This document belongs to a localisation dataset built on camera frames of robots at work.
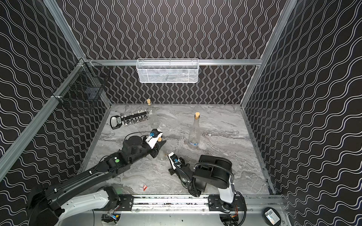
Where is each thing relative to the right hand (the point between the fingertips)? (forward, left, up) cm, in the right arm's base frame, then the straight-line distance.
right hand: (170, 155), depth 84 cm
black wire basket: (+43, +60, +20) cm, 77 cm away
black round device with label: (-28, -52, -7) cm, 60 cm away
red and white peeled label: (-16, +14, -8) cm, 23 cm away
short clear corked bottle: (+36, +17, -2) cm, 40 cm away
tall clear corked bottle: (+13, -15, +1) cm, 20 cm away
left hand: (0, +1, +17) cm, 17 cm away
